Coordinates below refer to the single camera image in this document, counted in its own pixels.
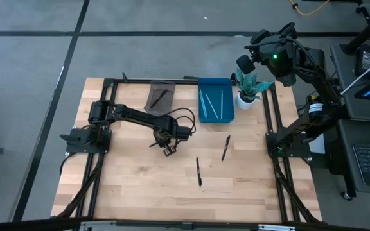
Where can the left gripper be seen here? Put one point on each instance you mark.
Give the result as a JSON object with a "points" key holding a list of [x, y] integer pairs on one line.
{"points": [[164, 139]]}

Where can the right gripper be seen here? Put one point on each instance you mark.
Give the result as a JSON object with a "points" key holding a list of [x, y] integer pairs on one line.
{"points": [[278, 64]]}

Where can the black click pen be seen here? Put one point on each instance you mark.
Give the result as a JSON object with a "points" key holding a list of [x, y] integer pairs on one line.
{"points": [[154, 144], [198, 171], [158, 99], [225, 148]]}

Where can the light blue pencil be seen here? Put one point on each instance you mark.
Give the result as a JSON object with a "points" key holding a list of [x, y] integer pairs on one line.
{"points": [[203, 104], [222, 104], [212, 106]]}

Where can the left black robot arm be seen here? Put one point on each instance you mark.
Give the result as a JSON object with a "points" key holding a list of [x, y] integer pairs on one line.
{"points": [[133, 117]]}

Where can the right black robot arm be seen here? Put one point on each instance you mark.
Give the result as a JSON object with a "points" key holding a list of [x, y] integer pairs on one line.
{"points": [[320, 83]]}

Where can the grey translucent plastic bin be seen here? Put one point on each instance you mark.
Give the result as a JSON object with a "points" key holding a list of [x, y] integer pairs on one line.
{"points": [[159, 109]]}

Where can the green plant in white pot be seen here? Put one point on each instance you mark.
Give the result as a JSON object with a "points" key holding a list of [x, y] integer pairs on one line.
{"points": [[244, 102]]}

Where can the blue plastic tray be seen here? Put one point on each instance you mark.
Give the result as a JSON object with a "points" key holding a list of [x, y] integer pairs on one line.
{"points": [[217, 112]]}

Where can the dark grey side desk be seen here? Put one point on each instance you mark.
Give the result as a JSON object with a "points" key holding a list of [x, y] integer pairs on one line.
{"points": [[345, 80]]}

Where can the black power supply box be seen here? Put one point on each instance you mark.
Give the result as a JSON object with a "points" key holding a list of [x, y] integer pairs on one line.
{"points": [[366, 59]]}

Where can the white paper sheet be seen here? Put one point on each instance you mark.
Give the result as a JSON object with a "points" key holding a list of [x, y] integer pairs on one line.
{"points": [[316, 146]]}

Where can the black stand leg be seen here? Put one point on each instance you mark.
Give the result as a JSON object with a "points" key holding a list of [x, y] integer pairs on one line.
{"points": [[368, 30]]}

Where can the laptop computer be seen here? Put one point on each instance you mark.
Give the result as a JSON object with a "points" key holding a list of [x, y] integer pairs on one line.
{"points": [[344, 160]]}

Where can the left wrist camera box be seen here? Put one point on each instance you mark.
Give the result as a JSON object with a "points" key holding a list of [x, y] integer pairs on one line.
{"points": [[185, 133]]}

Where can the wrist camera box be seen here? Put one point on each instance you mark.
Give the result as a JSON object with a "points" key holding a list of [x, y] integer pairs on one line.
{"points": [[246, 64], [185, 133]]}

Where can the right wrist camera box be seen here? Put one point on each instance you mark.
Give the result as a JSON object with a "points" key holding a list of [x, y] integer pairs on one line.
{"points": [[246, 64]]}

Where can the black aluminium table frame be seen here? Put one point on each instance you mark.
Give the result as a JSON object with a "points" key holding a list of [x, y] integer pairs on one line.
{"points": [[137, 80]]}

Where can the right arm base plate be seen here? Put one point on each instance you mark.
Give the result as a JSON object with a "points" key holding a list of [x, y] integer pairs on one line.
{"points": [[297, 149]]}

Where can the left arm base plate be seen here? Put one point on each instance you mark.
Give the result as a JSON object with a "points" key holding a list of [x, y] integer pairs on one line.
{"points": [[75, 144]]}

